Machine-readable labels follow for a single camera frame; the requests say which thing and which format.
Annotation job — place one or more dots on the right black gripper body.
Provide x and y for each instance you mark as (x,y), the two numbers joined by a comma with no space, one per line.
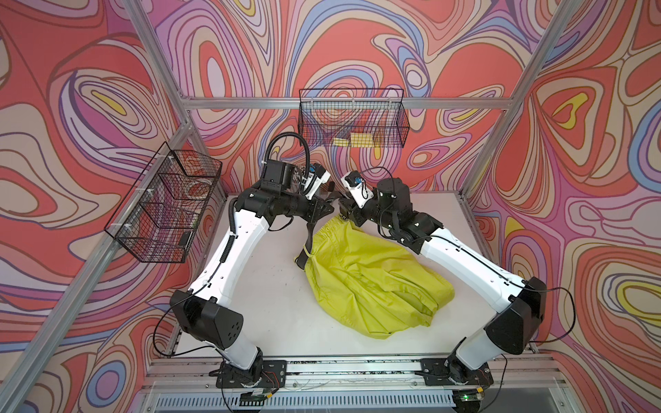
(371,211)

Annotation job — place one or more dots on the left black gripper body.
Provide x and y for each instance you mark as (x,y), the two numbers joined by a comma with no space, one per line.
(307,209)

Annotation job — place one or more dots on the black leather belt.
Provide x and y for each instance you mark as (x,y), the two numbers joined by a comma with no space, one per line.
(302,259)

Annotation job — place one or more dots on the neon yellow trousers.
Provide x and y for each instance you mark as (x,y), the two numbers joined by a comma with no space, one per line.
(371,285)

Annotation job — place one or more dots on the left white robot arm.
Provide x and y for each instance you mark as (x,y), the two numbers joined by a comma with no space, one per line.
(203,309)

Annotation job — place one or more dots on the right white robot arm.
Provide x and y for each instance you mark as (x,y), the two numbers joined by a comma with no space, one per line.
(519,304)

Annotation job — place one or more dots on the yellow sticky note pad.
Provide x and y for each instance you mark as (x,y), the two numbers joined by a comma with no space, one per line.
(361,140)

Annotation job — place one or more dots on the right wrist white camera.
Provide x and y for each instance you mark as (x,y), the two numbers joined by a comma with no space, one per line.
(358,188)

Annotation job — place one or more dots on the wrist white camera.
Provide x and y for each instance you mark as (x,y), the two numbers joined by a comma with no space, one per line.
(317,176)
(358,188)

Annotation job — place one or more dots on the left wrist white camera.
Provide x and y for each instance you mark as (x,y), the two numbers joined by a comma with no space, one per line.
(317,176)

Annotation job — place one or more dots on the back wire basket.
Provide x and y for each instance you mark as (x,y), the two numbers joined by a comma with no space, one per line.
(328,113)

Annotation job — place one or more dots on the wire basket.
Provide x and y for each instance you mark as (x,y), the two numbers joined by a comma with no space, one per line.
(328,113)
(157,221)

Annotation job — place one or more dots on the left wire basket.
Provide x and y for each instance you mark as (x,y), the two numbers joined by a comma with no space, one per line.
(157,221)

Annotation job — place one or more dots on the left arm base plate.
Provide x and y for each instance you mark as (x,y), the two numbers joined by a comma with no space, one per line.
(269,374)

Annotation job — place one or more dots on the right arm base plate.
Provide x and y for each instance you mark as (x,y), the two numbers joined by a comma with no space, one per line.
(447,372)

